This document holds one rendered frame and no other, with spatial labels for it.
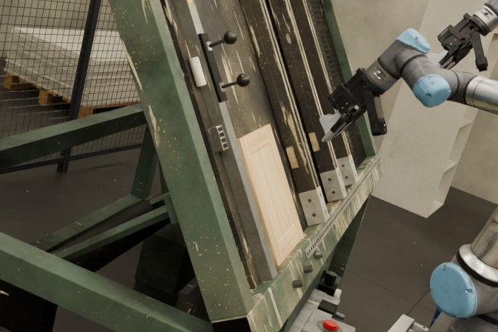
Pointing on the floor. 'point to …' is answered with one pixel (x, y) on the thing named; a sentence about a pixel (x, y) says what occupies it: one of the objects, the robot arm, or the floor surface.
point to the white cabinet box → (433, 197)
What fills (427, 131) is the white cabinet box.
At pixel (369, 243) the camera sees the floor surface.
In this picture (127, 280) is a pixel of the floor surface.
